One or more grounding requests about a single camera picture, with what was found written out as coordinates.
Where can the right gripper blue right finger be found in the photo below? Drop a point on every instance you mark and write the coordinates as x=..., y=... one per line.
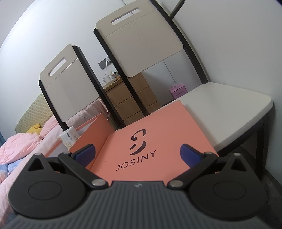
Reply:
x=190, y=155

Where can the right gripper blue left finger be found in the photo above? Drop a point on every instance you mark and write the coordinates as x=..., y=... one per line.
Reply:
x=85, y=155

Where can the white tissue pack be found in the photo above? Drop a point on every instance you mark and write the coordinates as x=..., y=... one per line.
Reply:
x=69, y=137

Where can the pink open storage box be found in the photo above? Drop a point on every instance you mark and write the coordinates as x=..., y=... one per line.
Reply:
x=94, y=131

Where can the pink box lid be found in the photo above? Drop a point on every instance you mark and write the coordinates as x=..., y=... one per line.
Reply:
x=150, y=149

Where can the pink pillow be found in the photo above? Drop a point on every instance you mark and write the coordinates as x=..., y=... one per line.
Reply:
x=95, y=108

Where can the yellow plush toy on bed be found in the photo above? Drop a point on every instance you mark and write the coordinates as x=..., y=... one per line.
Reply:
x=35, y=129

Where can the beige quilted headboard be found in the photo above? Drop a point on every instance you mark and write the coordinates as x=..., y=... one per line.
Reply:
x=38, y=113

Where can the pink duvet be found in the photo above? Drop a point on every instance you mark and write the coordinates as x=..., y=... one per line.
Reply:
x=20, y=145

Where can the small purple box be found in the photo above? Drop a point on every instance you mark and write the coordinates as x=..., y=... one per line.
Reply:
x=177, y=91

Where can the pink bed sheet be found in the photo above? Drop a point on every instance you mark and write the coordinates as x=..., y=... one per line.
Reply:
x=6, y=185

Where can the beige chair near bed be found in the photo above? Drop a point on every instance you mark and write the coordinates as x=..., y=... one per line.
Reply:
x=69, y=85

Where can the wooden drawer cabinet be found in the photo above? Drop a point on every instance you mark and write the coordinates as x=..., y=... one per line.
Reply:
x=125, y=104

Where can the beige chair with white seat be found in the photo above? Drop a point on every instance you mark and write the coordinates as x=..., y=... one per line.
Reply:
x=141, y=35

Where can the wall power socket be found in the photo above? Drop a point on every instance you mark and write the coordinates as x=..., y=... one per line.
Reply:
x=105, y=63

